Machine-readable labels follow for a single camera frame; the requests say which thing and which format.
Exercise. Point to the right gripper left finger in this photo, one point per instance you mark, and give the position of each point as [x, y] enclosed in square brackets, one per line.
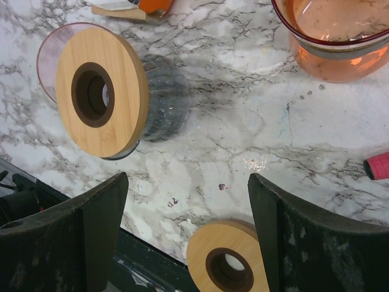
[67, 247]

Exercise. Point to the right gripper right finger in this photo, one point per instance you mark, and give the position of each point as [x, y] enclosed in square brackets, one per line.
[308, 248]

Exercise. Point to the pink plastic dripper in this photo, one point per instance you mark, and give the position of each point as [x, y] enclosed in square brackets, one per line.
[50, 51]

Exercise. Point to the orange coffee filter box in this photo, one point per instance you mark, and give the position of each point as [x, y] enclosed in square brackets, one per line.
[142, 10]

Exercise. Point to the orange glass carafe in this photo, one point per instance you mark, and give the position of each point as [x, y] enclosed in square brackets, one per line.
[336, 41]

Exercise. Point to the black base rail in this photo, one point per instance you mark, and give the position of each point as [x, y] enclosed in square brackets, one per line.
[136, 265]

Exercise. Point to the pink handled tool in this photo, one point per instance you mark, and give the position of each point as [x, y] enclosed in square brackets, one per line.
[377, 167]

